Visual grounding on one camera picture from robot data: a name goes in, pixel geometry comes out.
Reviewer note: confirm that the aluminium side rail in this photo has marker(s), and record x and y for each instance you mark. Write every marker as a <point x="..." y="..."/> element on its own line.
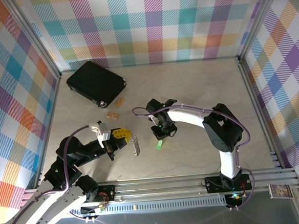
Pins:
<point x="253" y="97"/>
<point x="48" y="129"/>

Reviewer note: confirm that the aluminium frame post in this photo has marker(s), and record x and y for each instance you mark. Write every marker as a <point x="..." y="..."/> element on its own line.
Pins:
<point x="258" y="19"/>
<point x="34" y="39"/>

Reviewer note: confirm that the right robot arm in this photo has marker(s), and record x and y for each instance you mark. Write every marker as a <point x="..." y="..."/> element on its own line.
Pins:
<point x="225" y="129"/>

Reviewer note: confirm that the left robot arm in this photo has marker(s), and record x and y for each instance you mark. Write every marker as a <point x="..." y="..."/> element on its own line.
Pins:
<point x="43" y="209"/>

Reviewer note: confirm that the black zip case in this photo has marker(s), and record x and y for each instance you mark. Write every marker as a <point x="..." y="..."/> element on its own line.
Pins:
<point x="96" y="81"/>

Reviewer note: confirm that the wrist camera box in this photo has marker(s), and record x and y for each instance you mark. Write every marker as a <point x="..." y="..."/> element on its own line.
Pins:
<point x="152" y="120"/>
<point x="106" y="135"/>

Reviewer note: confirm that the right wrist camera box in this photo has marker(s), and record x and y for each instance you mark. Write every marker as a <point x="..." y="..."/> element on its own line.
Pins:
<point x="152" y="120"/>

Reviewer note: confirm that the small connector board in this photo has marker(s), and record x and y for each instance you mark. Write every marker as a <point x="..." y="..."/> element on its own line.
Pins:
<point x="235" y="197"/>
<point x="94" y="209"/>

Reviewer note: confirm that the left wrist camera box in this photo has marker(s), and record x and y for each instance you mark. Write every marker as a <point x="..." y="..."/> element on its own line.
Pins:
<point x="106" y="135"/>

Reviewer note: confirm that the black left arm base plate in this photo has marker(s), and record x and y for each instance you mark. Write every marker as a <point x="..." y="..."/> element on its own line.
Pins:
<point x="107" y="193"/>

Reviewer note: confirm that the small colourful card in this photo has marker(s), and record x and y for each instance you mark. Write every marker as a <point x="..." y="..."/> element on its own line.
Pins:
<point x="280" y="191"/>

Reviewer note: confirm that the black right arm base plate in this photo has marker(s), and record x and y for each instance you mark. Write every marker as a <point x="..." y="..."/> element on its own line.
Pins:
<point x="213" y="184"/>

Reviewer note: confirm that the aluminium front rail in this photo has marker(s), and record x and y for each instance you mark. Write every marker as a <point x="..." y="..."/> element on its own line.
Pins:
<point x="157" y="191"/>

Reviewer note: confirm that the small tan wooden block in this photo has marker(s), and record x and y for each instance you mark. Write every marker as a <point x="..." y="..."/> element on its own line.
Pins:
<point x="119" y="102"/>
<point x="112" y="115"/>

